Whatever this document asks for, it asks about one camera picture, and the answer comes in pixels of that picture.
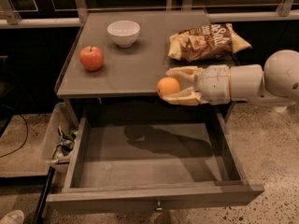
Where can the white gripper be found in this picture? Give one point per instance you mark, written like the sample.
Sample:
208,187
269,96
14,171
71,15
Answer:
214,84

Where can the orange fruit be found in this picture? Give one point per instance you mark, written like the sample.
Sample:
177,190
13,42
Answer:
168,85

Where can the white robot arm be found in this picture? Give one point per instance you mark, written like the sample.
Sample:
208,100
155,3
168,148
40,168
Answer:
276,83

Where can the grey cabinet with top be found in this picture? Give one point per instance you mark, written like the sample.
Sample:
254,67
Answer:
127,72

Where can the open grey top drawer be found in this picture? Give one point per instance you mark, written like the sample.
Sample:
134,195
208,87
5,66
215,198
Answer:
126,167

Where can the brown chip bag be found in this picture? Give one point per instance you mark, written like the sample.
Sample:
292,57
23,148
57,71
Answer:
205,43

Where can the white bowl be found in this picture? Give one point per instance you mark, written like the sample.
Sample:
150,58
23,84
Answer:
124,33

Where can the red apple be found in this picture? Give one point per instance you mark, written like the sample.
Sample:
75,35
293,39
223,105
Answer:
91,58

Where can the white shoe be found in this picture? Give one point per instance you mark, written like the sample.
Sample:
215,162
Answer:
13,217

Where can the metal railing frame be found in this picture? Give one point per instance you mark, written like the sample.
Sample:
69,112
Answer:
55,13

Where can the drawer handle knob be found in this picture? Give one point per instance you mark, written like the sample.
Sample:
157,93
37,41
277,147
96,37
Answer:
159,208

